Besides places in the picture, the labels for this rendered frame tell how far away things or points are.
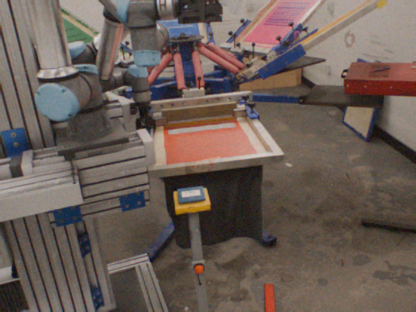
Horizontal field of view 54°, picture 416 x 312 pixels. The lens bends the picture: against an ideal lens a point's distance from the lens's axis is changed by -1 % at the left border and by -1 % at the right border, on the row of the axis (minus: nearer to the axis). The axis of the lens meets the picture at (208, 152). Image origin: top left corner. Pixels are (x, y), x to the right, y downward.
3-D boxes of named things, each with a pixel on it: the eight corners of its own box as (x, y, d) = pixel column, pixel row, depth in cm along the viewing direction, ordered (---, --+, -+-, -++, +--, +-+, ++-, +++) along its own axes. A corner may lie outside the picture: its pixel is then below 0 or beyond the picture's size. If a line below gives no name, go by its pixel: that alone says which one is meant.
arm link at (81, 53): (56, 77, 178) (50, 45, 173) (82, 70, 188) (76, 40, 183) (73, 79, 171) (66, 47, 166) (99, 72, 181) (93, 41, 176)
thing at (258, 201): (265, 240, 200) (264, 159, 183) (172, 252, 196) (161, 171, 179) (264, 236, 203) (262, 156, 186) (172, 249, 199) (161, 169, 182)
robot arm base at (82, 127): (68, 144, 131) (62, 114, 127) (67, 129, 144) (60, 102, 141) (116, 135, 136) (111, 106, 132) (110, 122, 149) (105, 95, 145)
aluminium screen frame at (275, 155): (284, 162, 175) (284, 154, 173) (145, 179, 170) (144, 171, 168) (245, 109, 247) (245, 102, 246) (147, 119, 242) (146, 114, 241)
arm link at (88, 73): (108, 98, 141) (101, 58, 135) (94, 111, 129) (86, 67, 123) (75, 99, 142) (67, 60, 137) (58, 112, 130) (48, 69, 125)
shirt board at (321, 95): (383, 99, 274) (385, 87, 271) (381, 119, 241) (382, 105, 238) (200, 91, 325) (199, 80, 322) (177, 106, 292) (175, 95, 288)
